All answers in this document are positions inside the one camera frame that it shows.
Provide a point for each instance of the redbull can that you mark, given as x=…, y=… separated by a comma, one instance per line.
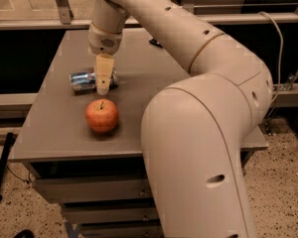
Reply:
x=86, y=80

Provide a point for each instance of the black shoe tip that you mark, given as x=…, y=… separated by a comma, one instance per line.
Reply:
x=25, y=234

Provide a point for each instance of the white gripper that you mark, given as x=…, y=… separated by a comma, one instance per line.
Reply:
x=103, y=42

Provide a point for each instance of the dark blue snack packet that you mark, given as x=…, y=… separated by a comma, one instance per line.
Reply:
x=155, y=43

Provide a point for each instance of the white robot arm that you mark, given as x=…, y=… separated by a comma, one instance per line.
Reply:
x=192, y=130

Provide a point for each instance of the metal railing frame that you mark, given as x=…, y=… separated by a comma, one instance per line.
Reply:
x=77, y=14

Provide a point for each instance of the grey drawer cabinet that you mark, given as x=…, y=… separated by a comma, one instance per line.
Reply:
x=72, y=163

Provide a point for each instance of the red apple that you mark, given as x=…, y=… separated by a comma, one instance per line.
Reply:
x=101, y=115

